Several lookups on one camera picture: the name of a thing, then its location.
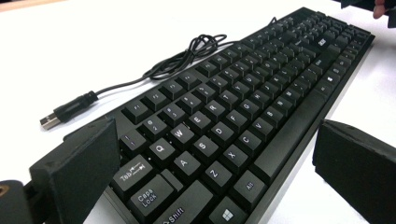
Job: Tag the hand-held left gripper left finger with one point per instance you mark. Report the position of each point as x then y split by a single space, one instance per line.
77 168

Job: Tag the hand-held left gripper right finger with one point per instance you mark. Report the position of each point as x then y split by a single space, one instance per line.
358 168

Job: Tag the black computer keyboard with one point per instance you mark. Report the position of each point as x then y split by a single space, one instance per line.
218 124

